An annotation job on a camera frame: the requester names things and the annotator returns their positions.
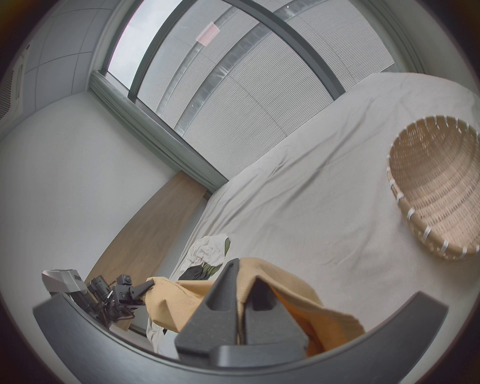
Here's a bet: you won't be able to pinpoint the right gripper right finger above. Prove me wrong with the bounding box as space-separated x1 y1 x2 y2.
243 277 310 349

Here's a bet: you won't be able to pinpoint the white garment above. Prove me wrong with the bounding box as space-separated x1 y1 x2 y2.
184 233 230 271

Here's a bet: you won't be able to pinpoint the black garment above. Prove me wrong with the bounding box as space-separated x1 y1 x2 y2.
178 264 219 282

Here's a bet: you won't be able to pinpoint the window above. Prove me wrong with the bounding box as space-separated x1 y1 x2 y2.
105 0 428 181

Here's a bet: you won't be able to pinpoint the tan shorts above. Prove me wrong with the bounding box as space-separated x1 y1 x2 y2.
144 257 365 357

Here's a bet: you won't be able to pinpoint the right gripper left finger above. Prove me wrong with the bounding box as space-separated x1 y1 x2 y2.
174 258 241 366

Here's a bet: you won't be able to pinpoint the green garment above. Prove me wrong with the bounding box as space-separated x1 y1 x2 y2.
202 239 232 279

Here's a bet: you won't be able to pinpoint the white ceiling air vent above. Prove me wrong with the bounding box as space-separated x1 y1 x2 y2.
0 64 27 121

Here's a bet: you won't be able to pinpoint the round woven basket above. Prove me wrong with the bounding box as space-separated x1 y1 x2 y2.
386 115 480 260

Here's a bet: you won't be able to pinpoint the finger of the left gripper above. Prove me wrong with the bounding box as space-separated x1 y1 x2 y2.
129 279 155 301

